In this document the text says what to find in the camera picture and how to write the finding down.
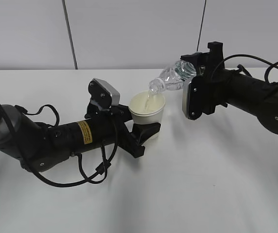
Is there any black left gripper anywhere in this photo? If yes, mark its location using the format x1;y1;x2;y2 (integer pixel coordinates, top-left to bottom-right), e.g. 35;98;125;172
85;104;161;158

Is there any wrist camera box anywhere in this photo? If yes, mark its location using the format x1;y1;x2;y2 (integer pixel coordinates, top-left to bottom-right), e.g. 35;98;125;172
182;78;204;120
88;78;120;110

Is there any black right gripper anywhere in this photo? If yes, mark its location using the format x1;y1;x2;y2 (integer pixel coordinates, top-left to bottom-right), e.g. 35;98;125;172
180;42;227;115

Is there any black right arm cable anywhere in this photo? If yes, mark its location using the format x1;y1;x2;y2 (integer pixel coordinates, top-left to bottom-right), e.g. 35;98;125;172
211;53;278;84

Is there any white paper cup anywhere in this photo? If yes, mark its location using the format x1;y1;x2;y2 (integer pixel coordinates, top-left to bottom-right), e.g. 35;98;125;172
128;90;166;140

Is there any clear water bottle green label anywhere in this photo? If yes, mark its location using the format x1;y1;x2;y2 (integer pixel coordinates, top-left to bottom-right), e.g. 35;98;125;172
149;60;197;95

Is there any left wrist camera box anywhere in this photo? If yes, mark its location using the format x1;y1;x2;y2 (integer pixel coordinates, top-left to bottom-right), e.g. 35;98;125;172
88;78;120;110

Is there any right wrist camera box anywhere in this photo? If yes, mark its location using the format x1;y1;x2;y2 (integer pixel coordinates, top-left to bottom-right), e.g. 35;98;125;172
182;78;204;120

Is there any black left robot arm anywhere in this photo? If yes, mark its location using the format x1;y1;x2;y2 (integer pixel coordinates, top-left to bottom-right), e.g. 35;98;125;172
0;88;161;173

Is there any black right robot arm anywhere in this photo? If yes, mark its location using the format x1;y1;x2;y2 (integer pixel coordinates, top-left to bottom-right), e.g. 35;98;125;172
180;42;278;135

